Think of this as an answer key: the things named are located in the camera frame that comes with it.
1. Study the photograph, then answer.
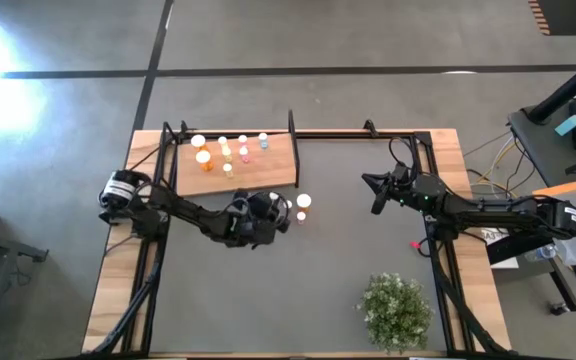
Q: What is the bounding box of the clear water bottle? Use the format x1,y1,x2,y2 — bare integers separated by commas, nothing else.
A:
524,243,559,264

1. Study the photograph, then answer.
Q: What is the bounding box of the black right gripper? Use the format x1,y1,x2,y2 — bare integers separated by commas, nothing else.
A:
361,163,422,216

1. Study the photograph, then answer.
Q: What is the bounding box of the black metal stand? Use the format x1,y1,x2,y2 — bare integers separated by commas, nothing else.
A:
485,232,576,314

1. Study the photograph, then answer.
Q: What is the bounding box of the black floor mat striped edge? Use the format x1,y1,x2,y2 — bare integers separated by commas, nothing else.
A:
526,0,576,37

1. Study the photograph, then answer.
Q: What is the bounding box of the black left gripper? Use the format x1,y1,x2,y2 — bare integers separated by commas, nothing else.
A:
237,190,292,247

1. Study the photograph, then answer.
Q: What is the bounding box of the grey table mat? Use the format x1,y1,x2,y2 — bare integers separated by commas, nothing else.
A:
148,138,449,354

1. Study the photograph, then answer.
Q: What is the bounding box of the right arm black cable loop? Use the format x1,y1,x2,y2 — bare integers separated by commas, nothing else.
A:
388,135,420,176

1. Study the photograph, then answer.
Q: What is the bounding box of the bushy artificial green plant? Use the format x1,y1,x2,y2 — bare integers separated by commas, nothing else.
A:
356,272,435,355

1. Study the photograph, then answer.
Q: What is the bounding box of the grey utility table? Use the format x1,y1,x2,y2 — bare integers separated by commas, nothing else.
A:
506,92,576,187

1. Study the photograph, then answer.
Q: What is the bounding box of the black caster wheel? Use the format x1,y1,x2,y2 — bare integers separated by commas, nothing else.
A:
549,299,573,317

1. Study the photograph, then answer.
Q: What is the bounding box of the wooden shelf board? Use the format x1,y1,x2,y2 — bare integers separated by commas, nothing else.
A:
174,132,299,197

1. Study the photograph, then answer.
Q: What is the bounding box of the thick black pole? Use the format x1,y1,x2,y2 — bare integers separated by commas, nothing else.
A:
526,48,576,125

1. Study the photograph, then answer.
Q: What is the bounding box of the white paper sheet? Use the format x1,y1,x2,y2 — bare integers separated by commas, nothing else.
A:
478,227,520,271

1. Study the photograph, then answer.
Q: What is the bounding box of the light blue card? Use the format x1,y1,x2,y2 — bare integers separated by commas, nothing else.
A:
554,114,576,137

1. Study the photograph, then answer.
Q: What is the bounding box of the yellow cable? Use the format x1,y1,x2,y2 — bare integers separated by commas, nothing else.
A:
470,135,519,199

